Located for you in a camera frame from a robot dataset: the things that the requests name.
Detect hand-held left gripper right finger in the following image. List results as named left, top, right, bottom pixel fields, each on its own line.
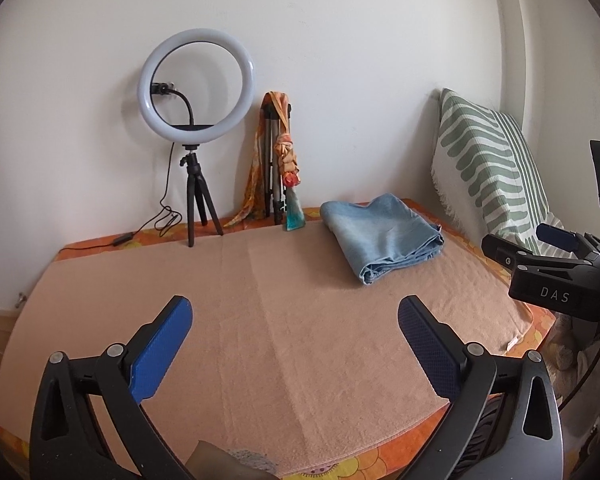
left=397, top=295, right=565, bottom=480

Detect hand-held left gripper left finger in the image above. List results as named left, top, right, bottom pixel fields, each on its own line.
left=28, top=295, right=196, bottom=480

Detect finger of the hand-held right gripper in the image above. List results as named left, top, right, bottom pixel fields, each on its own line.
left=536, top=223, right=600, bottom=261
left=481, top=233, right=588, bottom=275

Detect blue denim pants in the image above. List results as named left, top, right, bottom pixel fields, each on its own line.
left=320, top=193, right=445, bottom=286

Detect green white striped pillow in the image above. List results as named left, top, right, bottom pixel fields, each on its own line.
left=431, top=88, right=568, bottom=257

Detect beige blanket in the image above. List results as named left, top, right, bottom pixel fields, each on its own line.
left=0, top=200, right=533, bottom=476

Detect small black tripod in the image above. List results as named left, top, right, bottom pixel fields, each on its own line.
left=179, top=144, right=224, bottom=248

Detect folded grey tripod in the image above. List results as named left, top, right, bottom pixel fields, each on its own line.
left=260, top=102, right=293, bottom=225

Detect orange patterned scarf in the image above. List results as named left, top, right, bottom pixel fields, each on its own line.
left=223, top=91, right=307, bottom=232

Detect black ring light cable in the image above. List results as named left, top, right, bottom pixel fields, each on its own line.
left=57, top=142, right=183, bottom=261

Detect white ring light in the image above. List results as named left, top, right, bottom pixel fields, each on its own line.
left=139, top=28, right=257, bottom=148

